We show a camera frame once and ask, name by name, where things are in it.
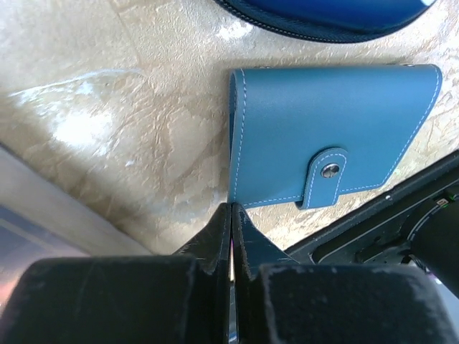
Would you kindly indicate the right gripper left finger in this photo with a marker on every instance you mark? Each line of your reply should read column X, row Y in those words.
column 183, row 297

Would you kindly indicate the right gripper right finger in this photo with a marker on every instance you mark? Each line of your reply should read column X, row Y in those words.
column 279, row 300

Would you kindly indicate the blue leather wallet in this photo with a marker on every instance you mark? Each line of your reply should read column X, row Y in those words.
column 312, row 134

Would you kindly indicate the blue shark pencil case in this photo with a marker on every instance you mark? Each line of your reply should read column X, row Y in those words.
column 328, row 21

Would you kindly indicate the aluminium frame rail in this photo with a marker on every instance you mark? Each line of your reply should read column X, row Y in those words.
column 29, row 195

